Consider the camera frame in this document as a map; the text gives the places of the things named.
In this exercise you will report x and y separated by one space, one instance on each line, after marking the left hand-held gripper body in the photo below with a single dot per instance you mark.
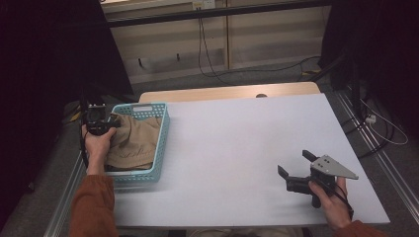
96 120

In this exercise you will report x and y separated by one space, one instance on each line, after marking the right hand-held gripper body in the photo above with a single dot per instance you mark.
324 174

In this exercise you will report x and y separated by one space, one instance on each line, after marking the khaki pants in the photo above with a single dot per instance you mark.
135 141

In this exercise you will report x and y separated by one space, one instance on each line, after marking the light blue perforated basket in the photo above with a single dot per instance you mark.
163 138

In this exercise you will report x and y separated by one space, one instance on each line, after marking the person's left hand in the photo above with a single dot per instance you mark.
97 146

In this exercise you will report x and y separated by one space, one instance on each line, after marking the person's right hand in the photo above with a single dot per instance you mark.
332 207

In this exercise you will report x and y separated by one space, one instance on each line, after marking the white table cover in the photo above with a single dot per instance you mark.
230 148

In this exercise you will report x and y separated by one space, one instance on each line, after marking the white power strip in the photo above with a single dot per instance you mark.
370 118

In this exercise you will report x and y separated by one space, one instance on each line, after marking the black curtain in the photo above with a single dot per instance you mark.
378 49
42 65

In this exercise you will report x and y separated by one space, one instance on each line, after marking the wooden table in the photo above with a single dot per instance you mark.
214 92

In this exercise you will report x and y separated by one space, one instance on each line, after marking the beige cabinet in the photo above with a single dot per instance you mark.
270 42

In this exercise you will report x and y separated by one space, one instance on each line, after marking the aluminium rail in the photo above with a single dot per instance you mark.
392 174
64 204

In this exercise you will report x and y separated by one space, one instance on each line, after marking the white wall socket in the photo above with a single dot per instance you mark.
204 4

